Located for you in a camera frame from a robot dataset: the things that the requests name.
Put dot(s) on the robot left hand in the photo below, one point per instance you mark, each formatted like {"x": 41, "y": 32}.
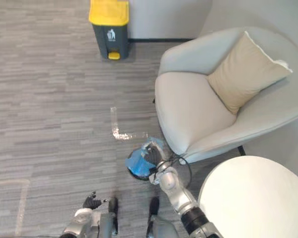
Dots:
{"x": 92, "y": 202}

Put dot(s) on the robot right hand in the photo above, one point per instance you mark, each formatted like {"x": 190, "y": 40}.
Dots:
{"x": 152, "y": 155}

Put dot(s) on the blue rubbish bag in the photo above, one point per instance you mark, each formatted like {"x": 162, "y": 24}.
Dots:
{"x": 138, "y": 163}

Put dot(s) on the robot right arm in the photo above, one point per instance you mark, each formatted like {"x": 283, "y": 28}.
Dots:
{"x": 186, "y": 203}

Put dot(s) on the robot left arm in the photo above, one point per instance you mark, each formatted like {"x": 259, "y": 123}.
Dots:
{"x": 82, "y": 223}

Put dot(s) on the small black bin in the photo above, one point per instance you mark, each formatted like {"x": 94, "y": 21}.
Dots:
{"x": 139, "y": 176}

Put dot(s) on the round white tea table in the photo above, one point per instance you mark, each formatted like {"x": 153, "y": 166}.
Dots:
{"x": 250, "y": 200}

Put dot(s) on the grey trash can yellow lid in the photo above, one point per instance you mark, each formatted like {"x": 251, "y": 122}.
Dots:
{"x": 110, "y": 29}

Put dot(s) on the robot left leg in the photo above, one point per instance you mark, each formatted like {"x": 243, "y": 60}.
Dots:
{"x": 109, "y": 218}

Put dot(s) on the robot leg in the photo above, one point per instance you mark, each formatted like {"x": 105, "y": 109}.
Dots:
{"x": 156, "y": 218}
{"x": 109, "y": 218}

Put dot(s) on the light grey armchair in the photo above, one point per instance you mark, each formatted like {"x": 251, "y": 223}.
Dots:
{"x": 196, "y": 116}

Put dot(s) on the robot right leg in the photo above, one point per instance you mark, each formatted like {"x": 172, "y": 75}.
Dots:
{"x": 156, "y": 218}

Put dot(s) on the beige cushion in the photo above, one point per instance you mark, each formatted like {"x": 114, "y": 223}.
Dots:
{"x": 243, "y": 79}

